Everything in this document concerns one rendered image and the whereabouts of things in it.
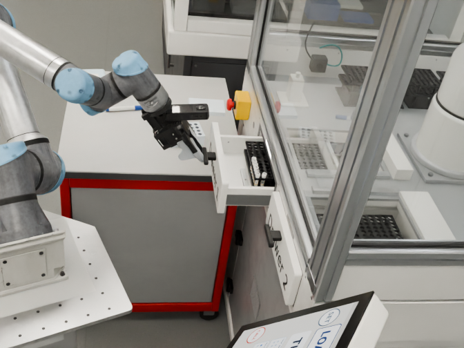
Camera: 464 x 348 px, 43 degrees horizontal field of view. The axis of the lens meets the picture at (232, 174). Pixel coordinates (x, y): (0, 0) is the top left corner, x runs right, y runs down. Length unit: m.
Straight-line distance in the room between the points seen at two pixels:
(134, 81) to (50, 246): 0.44
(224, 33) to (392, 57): 1.47
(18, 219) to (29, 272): 0.13
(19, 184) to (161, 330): 1.10
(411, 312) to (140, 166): 0.91
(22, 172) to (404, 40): 0.91
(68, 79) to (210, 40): 1.08
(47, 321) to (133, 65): 0.62
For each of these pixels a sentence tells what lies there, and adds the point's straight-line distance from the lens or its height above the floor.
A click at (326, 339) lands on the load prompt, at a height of 1.16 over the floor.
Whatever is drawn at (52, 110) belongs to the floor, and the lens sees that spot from 3.50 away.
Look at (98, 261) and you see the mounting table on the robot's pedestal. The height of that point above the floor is 0.76.
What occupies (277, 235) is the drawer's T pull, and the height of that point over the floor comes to 0.91.
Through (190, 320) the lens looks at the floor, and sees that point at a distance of 2.38.
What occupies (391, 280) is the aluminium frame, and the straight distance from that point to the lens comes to 1.28.
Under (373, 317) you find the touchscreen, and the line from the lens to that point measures 0.94.
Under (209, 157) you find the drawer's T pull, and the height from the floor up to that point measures 0.91.
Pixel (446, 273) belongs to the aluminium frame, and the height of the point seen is 1.03.
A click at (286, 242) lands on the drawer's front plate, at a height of 0.93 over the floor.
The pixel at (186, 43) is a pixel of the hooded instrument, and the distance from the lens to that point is 2.35.
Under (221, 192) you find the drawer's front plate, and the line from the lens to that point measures 1.54.
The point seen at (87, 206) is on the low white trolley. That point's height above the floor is 0.61.
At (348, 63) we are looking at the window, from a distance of 1.15.
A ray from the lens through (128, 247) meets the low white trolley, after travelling 2.03.
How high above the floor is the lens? 1.87
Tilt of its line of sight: 37 degrees down
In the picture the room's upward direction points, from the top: 9 degrees clockwise
